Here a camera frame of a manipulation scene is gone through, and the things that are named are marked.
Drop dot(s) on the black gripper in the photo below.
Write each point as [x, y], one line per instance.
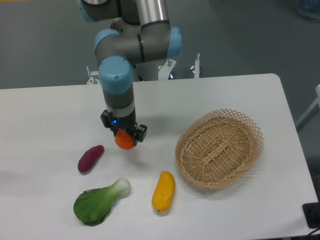
[127, 123]

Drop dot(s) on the orange fruit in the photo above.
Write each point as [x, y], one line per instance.
[124, 140]

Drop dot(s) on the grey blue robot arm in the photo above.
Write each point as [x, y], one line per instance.
[117, 53]

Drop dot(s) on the purple sweet potato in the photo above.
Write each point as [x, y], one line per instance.
[89, 158]

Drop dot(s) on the yellow mango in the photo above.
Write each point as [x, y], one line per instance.
[164, 192]

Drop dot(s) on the green bok choy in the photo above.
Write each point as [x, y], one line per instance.
[92, 206]

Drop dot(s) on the woven wicker basket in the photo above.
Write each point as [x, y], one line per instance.
[218, 149]

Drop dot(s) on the white furniture leg right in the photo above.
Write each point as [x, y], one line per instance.
[310, 112]

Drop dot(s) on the black device at table edge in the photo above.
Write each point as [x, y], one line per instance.
[312, 214]

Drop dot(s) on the white base bracket frame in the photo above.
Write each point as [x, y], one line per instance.
[165, 71]

